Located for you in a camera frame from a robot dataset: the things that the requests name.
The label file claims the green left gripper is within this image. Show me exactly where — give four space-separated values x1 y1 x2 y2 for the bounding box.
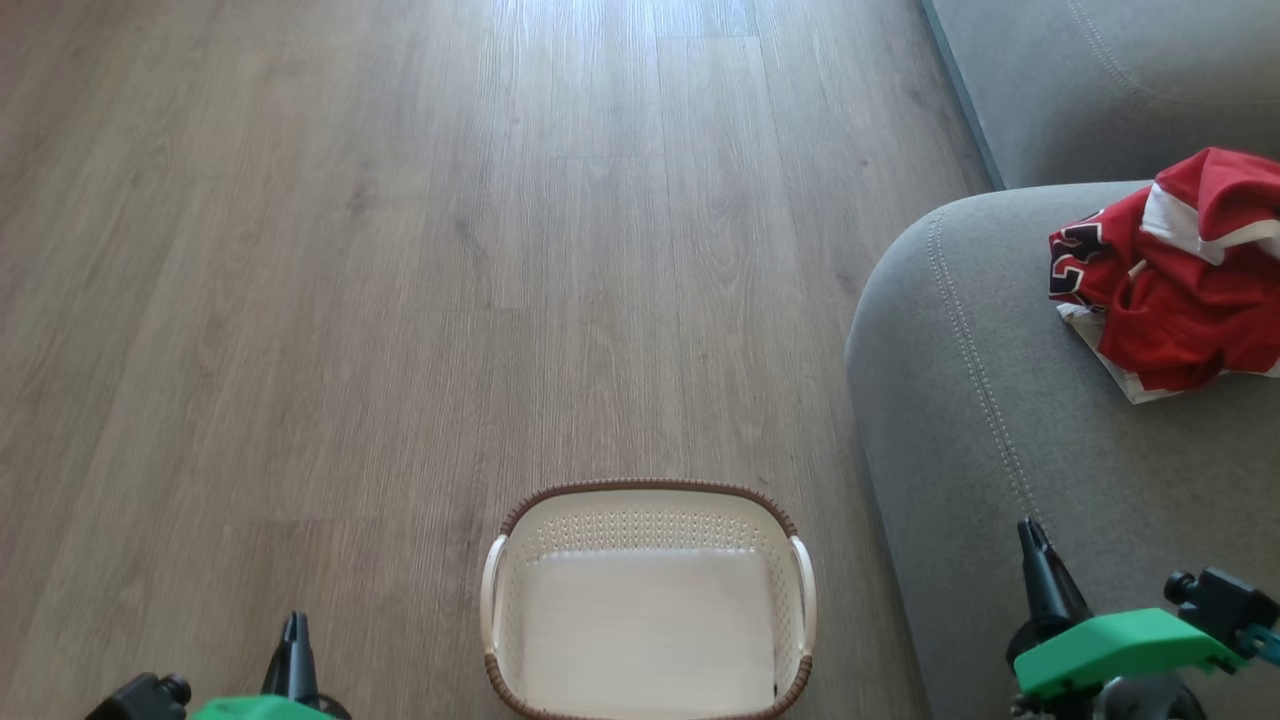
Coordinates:
190 612 336 720

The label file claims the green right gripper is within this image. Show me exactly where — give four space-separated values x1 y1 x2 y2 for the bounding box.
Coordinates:
1012 517 1248 701

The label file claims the red white black jersey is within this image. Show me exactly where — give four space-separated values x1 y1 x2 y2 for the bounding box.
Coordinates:
1048 147 1280 405

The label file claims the grey fabric rounded sofa seat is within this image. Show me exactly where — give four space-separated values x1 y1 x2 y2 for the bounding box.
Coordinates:
845 180 1280 720

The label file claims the white plastic basket brown rim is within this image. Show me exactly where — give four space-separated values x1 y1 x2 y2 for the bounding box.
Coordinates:
480 479 818 720

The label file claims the grey fabric sofa section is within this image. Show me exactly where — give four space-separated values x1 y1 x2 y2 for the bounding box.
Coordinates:
920 0 1280 191

